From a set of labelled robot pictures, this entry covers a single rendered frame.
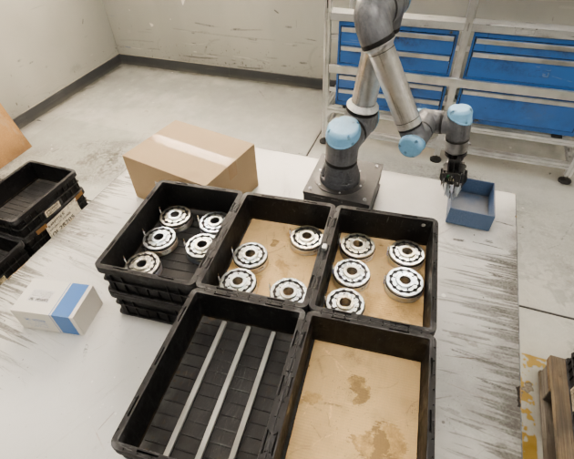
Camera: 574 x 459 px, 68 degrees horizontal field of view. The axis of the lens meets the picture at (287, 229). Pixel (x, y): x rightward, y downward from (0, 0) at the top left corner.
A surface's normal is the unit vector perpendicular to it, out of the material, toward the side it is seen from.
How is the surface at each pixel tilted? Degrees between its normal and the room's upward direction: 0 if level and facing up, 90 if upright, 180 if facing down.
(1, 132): 73
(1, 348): 0
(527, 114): 90
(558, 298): 0
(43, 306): 0
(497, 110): 90
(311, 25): 90
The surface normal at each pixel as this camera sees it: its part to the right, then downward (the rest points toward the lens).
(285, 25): -0.35, 0.65
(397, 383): -0.04, -0.72
